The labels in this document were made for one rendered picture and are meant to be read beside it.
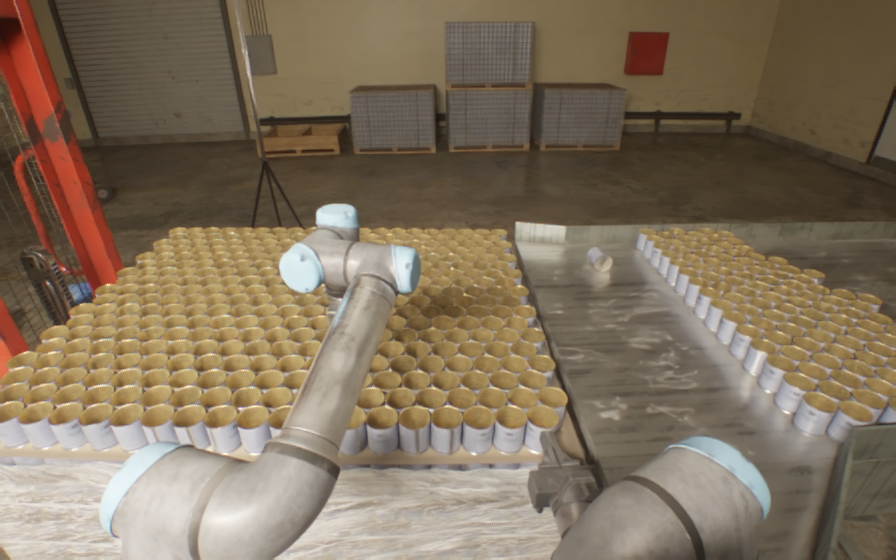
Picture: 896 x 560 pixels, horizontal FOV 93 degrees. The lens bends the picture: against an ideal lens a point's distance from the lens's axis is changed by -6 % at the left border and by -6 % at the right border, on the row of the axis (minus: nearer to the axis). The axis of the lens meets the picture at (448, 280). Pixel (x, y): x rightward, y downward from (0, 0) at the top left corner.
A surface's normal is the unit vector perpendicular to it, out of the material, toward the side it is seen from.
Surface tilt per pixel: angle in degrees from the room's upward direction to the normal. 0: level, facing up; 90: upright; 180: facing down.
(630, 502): 24
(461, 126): 92
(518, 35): 90
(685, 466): 12
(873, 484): 90
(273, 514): 55
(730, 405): 0
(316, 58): 90
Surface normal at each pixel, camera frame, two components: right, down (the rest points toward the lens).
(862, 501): 0.03, 0.48
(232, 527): 0.15, -0.28
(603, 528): -0.72, -0.54
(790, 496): -0.01, -0.88
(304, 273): -0.25, 0.46
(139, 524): -0.22, -0.03
